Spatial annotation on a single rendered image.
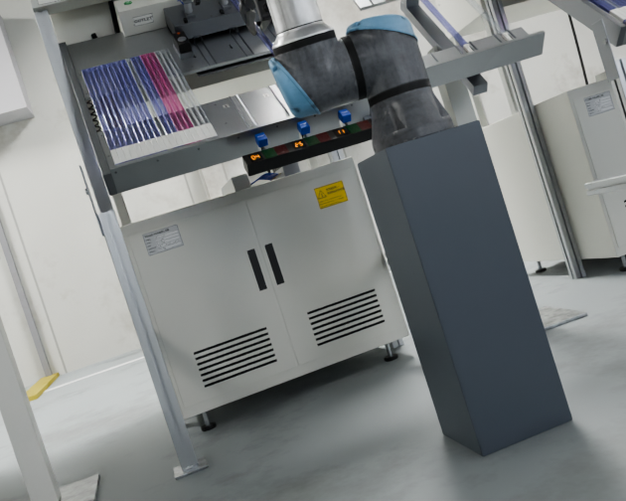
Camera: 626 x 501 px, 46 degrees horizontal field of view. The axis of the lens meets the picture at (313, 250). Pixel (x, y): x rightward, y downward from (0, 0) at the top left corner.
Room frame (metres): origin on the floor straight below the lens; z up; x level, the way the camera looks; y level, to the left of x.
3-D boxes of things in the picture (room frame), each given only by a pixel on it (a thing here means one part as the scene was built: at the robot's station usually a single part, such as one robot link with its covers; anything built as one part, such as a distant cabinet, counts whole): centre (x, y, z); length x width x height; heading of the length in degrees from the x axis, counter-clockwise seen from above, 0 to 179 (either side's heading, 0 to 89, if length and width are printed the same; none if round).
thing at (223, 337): (2.41, 0.22, 0.31); 0.70 x 0.65 x 0.62; 104
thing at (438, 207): (1.34, -0.24, 0.27); 0.18 x 0.18 x 0.55; 12
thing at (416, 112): (1.34, -0.24, 0.60); 0.15 x 0.15 x 0.10
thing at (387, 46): (1.34, -0.23, 0.72); 0.13 x 0.12 x 0.14; 91
